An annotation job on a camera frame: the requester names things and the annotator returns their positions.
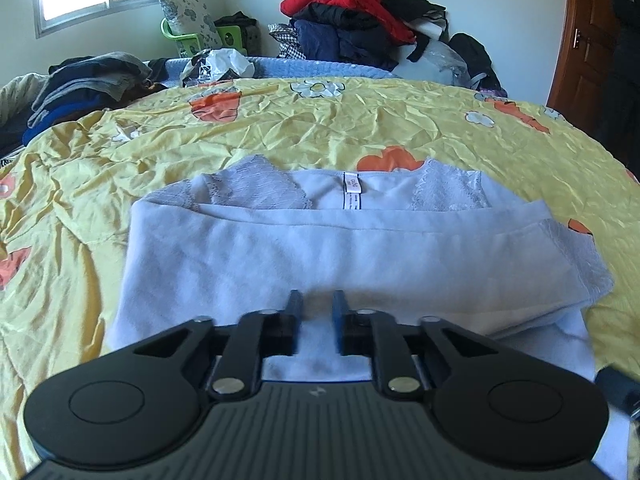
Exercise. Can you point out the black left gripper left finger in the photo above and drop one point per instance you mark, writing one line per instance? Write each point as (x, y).
(258, 335)

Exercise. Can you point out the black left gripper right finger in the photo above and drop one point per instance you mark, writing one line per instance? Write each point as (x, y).
(377, 336)

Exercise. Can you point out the light lavender lace-sleeved shirt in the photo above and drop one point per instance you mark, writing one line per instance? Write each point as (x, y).
(438, 240)

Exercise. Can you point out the folded dark clothes stack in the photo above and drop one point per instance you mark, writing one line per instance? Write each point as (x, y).
(80, 86)

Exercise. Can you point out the tall mixed clothes pile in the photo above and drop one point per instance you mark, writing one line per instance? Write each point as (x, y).
(333, 34)

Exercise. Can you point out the yellow carrot-print quilt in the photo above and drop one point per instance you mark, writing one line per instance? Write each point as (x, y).
(65, 200)

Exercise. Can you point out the light blue blanket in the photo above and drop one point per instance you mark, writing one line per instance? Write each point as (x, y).
(274, 68)

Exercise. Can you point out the black and white crumpled garment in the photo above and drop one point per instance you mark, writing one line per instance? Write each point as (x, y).
(212, 65)

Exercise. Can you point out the clear plastic bag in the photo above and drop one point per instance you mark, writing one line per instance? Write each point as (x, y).
(438, 63)

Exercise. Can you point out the black bag on floor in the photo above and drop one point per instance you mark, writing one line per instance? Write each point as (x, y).
(478, 63)

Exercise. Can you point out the brown wooden door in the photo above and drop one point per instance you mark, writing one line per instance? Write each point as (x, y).
(586, 53)

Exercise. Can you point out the floral white pillow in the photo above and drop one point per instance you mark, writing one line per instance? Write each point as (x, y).
(191, 17)

